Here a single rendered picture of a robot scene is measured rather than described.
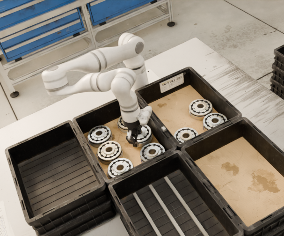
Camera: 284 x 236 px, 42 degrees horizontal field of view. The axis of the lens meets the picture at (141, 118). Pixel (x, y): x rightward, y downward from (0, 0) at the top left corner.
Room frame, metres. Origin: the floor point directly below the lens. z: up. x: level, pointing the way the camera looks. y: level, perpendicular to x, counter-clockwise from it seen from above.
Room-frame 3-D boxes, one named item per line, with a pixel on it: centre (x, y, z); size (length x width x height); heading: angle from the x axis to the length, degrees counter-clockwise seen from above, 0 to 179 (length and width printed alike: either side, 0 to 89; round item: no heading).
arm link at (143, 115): (1.02, 0.02, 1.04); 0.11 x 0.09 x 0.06; 64
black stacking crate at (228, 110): (1.13, -0.19, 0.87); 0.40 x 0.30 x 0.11; 18
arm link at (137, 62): (1.45, -0.02, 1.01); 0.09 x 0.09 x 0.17; 38
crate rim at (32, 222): (0.94, 0.38, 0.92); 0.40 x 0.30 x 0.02; 18
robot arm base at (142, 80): (1.44, -0.02, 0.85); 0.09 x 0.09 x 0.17; 33
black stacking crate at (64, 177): (0.94, 0.38, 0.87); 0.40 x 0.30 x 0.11; 18
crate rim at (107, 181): (1.03, 0.09, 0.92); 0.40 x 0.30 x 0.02; 18
